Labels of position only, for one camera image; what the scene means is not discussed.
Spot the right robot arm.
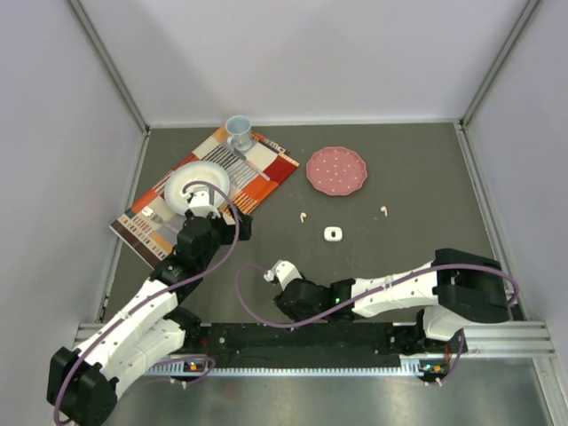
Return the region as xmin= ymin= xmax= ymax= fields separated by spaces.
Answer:
xmin=264 ymin=248 xmax=509 ymax=351

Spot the patchwork placemat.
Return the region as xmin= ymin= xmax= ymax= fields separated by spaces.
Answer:
xmin=110 ymin=127 xmax=299 ymax=267

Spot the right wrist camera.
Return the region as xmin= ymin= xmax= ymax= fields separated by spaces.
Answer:
xmin=263 ymin=260 xmax=303 ymax=290

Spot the white bowl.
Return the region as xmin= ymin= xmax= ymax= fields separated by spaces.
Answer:
xmin=163 ymin=161 xmax=231 ymax=216

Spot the knife with pink handle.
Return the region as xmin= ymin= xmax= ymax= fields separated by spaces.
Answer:
xmin=223 ymin=143 xmax=270 ymax=181

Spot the white earbuds charging case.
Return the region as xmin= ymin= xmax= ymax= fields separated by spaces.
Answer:
xmin=323 ymin=226 xmax=343 ymax=242

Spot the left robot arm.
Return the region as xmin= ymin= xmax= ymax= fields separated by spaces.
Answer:
xmin=46 ymin=210 xmax=252 ymax=425

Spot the fork with pink handle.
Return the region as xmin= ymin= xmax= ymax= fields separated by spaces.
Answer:
xmin=142 ymin=207 xmax=180 ymax=233

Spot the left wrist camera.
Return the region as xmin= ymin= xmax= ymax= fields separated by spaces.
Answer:
xmin=179 ymin=186 xmax=220 ymax=218

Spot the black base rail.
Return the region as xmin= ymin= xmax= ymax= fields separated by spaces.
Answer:
xmin=184 ymin=322 xmax=426 ymax=369

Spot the light blue cup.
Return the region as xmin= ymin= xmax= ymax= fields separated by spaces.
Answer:
xmin=225 ymin=115 xmax=253 ymax=152

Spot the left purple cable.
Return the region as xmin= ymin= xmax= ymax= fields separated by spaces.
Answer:
xmin=52 ymin=180 xmax=241 ymax=422

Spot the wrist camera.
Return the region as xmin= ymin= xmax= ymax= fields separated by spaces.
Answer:
xmin=179 ymin=186 xmax=220 ymax=218
xmin=263 ymin=260 xmax=303 ymax=290

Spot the pink dotted plate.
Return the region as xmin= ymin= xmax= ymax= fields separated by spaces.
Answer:
xmin=305 ymin=146 xmax=368 ymax=197

